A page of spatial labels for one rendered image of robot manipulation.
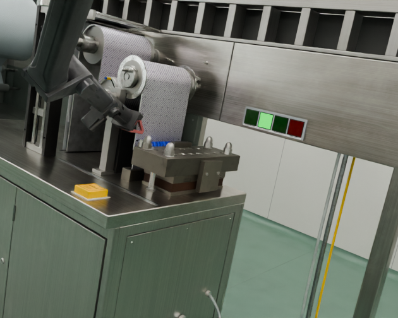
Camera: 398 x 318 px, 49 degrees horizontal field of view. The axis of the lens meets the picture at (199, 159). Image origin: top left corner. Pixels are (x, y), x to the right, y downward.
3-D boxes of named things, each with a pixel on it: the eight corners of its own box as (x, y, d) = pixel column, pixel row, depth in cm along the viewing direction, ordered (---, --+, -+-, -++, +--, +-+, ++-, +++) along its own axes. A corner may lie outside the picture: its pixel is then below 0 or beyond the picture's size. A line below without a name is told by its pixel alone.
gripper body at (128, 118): (133, 132, 142) (120, 120, 137) (114, 125, 148) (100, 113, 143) (143, 115, 144) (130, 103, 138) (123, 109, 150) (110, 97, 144)
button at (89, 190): (73, 192, 129) (74, 184, 128) (93, 190, 134) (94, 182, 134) (88, 199, 124) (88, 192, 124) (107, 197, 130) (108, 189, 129)
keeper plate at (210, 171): (194, 191, 151) (200, 160, 149) (212, 188, 158) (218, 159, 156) (200, 193, 149) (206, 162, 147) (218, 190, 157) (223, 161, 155)
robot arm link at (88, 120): (117, 109, 129) (97, 88, 129) (89, 135, 130) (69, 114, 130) (126, 111, 141) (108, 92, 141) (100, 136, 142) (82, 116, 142)
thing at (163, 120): (132, 149, 151) (141, 96, 148) (178, 148, 169) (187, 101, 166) (133, 150, 151) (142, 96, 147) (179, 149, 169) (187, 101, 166)
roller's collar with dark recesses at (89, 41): (74, 50, 162) (76, 32, 161) (87, 52, 167) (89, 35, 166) (84, 52, 159) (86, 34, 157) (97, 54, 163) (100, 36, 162)
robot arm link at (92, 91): (96, 79, 91) (60, 40, 91) (75, 97, 91) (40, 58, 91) (124, 110, 134) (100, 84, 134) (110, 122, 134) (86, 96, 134)
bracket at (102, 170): (90, 171, 155) (102, 85, 149) (105, 170, 160) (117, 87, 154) (99, 175, 152) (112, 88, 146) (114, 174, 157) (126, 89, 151)
